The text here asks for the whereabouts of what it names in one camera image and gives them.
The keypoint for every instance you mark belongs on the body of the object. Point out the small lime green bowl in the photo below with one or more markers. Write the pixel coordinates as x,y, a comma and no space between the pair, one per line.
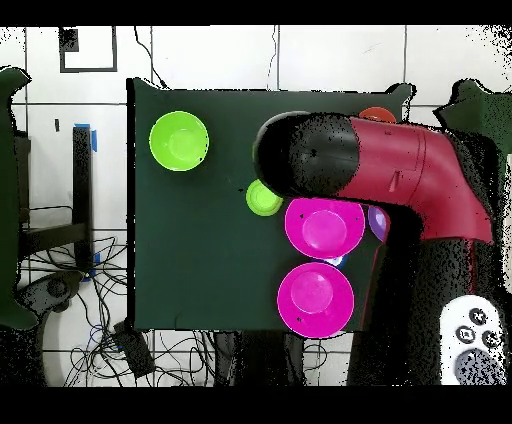
262,200

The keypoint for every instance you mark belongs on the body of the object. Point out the magenta plastic bowl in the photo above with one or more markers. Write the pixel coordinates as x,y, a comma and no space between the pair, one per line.
315,300
324,230

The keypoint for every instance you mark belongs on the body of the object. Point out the blue plastic bowl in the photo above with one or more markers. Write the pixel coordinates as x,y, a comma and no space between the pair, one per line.
336,262

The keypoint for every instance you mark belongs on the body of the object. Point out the purple plastic bowl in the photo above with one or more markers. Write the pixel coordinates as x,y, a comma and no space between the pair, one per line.
378,222

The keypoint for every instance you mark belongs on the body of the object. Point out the red plastic bowl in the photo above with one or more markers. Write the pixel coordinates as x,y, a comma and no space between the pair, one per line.
376,114

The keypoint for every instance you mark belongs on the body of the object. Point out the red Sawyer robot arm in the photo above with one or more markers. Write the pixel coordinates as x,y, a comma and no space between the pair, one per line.
400,168

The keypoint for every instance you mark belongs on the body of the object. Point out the dark green tablecloth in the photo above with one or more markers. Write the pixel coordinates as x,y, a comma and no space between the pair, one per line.
200,260

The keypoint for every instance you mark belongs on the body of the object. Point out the large lime green bowl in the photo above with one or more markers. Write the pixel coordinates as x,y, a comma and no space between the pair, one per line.
178,140

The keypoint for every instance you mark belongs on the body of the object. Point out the blue tape strip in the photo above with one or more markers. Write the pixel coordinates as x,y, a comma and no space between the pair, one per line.
94,142

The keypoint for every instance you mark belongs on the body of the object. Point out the black metal stand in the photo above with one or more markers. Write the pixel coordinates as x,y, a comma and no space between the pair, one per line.
82,180

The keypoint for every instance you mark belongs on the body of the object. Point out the black floor box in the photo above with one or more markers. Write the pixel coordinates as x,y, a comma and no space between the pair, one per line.
134,352

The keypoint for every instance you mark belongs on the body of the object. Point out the white sheet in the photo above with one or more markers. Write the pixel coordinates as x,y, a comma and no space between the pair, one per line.
509,200

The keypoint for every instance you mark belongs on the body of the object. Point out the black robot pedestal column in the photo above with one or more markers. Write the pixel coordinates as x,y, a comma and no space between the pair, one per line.
256,360

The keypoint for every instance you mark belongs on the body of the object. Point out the grey pedestal foot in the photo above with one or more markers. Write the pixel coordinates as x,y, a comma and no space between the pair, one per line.
56,288

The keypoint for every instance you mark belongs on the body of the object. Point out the black square floor frame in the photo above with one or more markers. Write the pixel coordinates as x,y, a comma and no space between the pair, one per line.
88,70

